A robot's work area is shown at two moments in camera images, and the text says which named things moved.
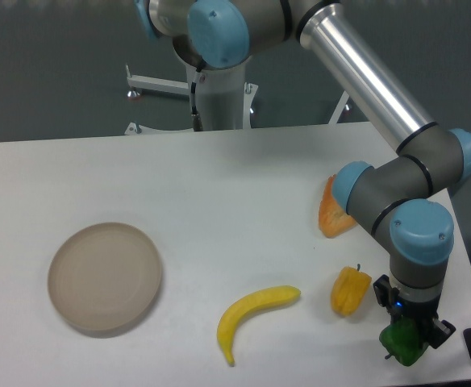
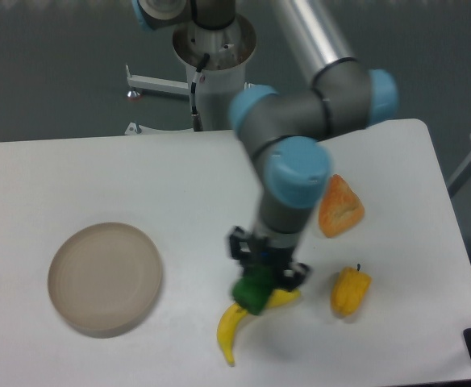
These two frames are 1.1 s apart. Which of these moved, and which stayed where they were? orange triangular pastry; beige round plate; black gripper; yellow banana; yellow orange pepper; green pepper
Moved: green pepper; black gripper
Stayed: yellow banana; yellow orange pepper; orange triangular pastry; beige round plate
